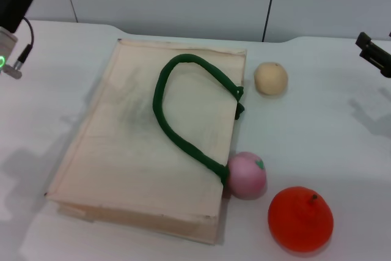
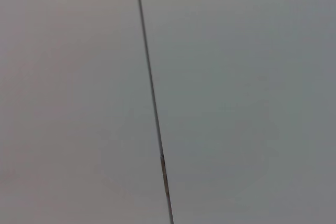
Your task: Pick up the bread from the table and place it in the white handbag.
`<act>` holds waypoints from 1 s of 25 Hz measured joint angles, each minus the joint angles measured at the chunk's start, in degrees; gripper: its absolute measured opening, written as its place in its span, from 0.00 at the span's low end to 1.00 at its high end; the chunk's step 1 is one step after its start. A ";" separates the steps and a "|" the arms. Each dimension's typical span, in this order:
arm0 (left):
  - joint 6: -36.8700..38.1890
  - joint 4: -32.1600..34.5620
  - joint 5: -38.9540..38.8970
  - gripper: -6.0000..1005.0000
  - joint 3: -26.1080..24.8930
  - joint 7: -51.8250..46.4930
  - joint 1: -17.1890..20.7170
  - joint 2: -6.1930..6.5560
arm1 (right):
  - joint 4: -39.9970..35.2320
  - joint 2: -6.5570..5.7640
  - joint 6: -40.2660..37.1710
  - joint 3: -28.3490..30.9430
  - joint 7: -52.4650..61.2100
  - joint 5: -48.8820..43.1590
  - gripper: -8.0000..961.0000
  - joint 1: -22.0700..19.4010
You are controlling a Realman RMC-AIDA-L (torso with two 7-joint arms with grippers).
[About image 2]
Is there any thin black rod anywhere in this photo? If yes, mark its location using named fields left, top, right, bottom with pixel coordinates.
left=133, top=0, right=175, bottom=224

